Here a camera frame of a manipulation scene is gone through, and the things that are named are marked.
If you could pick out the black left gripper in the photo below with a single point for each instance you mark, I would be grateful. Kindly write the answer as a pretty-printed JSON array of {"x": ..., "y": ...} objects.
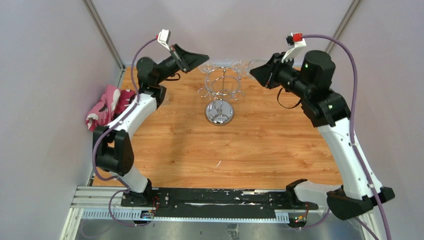
[{"x": 187, "y": 61}]

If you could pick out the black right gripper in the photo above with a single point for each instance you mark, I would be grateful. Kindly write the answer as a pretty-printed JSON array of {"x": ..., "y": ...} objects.
[{"x": 267, "y": 74}]

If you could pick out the patterned clear wine glass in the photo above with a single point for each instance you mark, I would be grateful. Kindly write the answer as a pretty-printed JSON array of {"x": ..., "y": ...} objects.
[{"x": 166, "y": 99}]

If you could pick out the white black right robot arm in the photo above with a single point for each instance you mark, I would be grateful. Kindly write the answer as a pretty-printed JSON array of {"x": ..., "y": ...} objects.
[{"x": 329, "y": 113}]

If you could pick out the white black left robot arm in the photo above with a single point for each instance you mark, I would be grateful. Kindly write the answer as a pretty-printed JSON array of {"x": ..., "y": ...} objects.
[{"x": 112, "y": 147}]

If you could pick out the chrome spiral wine glass rack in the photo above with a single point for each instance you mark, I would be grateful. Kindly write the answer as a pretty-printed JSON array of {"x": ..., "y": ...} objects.
[{"x": 221, "y": 86}]

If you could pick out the pink camouflage cloth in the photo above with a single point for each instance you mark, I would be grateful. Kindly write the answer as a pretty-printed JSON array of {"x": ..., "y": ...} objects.
[{"x": 112, "y": 103}]

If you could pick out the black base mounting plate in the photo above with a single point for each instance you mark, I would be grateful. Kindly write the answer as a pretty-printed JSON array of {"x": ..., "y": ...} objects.
[{"x": 215, "y": 203}]

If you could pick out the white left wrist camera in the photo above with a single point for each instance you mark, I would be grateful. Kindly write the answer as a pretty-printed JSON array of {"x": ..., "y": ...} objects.
[{"x": 163, "y": 38}]

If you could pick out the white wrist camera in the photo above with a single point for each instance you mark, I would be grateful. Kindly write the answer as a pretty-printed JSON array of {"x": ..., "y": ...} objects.
[
  {"x": 296, "y": 43},
  {"x": 163, "y": 38}
]

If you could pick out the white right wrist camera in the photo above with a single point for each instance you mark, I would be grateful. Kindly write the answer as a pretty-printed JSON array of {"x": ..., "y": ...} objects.
[{"x": 296, "y": 43}]

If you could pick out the aluminium frame rail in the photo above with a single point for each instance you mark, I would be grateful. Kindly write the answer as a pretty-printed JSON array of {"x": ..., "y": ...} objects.
[{"x": 101, "y": 202}]

